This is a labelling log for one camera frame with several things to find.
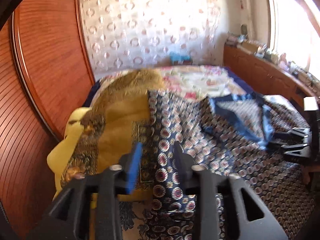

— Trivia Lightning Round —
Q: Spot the yellow plush toy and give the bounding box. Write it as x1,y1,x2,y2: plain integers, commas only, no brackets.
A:
47,107,92,199

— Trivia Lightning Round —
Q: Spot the cardboard box on cabinet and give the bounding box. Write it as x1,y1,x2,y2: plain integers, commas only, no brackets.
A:
237,40,259,54

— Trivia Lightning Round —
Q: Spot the navy patterned silk garment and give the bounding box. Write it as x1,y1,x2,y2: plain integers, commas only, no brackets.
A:
120,88,316,240

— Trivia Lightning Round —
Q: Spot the long wooden low cabinet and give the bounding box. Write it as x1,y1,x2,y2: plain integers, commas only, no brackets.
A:
223,45,317,107

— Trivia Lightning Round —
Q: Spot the blue item on box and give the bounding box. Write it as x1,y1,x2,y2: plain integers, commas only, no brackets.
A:
169,52,193,66

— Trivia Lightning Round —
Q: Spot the wooden louvered wardrobe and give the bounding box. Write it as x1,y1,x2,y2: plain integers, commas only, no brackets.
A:
1,0,94,239

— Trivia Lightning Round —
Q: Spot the floral bed quilt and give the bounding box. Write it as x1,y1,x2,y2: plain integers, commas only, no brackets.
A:
84,66,257,108

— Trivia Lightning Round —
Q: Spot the wood-framed window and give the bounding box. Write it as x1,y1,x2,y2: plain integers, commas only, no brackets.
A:
269,0,319,79

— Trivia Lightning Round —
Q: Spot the golden brown pillow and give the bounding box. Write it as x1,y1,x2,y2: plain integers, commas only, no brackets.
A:
60,68,166,202

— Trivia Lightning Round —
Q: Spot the white circle-patterned curtain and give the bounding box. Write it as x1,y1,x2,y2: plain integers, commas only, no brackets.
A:
80,0,221,76

